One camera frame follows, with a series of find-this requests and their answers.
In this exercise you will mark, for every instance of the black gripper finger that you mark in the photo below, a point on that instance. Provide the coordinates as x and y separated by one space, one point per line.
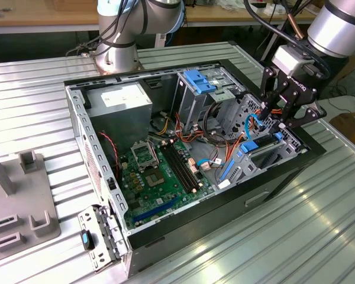
269 88
304 115

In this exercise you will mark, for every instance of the hard disk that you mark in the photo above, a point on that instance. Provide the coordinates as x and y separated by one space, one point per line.
250 147

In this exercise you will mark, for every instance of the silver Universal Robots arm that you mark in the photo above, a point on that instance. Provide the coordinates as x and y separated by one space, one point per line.
334 26

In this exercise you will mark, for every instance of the grey metal disk bay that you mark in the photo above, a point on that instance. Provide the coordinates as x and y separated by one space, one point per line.
245 167

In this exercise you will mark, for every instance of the brown cardboard box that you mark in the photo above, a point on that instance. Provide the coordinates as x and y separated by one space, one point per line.
352 127

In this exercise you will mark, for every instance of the blue plastic drive latch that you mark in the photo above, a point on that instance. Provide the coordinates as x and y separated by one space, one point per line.
199 83

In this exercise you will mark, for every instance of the grey metal drive cage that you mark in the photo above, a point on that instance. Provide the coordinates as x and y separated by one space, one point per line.
192 106

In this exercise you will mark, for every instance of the wooden desk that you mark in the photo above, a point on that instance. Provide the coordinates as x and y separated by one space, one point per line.
32 16
225 16

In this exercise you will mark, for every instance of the white label tag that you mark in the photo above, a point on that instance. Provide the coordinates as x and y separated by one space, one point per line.
224 185

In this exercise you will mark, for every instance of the black RAM slot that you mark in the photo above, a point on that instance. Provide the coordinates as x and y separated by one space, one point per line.
183 167
187 166
179 168
175 169

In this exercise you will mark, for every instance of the green motherboard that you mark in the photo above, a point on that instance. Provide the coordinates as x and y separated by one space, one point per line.
168 192

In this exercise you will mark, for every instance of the CPU socket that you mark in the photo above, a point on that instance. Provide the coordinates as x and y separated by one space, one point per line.
155 179

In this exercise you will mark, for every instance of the grey power supply unit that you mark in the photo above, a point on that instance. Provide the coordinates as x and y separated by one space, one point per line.
121 124

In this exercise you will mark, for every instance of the black open PC case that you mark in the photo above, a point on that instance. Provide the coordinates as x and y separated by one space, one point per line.
195 225

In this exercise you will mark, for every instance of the blue expansion slot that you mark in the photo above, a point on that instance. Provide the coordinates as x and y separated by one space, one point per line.
155 210

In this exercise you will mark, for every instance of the blue black latch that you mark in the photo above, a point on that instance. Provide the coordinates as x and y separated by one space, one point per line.
85 240

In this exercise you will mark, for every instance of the grey expansion card retainer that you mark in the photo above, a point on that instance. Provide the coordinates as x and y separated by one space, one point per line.
99 257

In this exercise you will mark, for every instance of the grey part rack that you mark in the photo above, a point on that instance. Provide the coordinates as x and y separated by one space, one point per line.
23 189

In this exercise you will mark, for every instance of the brown arm base plate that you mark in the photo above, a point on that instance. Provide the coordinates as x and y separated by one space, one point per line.
98 71

